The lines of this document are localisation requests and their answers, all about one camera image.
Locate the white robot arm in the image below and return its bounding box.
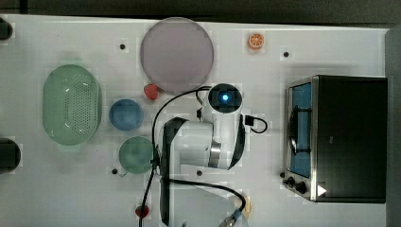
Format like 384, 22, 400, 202
156, 83, 247, 227

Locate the black toaster oven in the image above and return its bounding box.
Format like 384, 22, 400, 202
280, 75, 388, 203

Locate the large strawberry toy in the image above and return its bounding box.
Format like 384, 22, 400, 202
144, 83, 159, 100

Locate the lilac round plate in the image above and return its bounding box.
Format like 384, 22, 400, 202
140, 17, 214, 93

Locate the blue cup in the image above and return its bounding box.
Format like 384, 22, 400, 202
109, 99, 144, 131

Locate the green mug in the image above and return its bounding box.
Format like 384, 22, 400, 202
118, 136, 153, 174

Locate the orange slice toy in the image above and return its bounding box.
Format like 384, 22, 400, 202
248, 33, 264, 50

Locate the peeled banana toy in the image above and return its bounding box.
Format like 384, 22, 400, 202
232, 196, 252, 219

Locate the small strawberry toy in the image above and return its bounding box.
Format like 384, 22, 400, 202
135, 205, 149, 218

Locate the green oval colander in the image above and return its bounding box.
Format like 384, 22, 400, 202
43, 64, 101, 146

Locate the black round pot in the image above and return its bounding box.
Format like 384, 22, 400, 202
0, 138, 21, 174

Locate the black round object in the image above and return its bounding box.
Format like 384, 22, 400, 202
0, 18, 13, 41

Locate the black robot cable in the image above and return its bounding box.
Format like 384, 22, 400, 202
137, 85, 269, 227

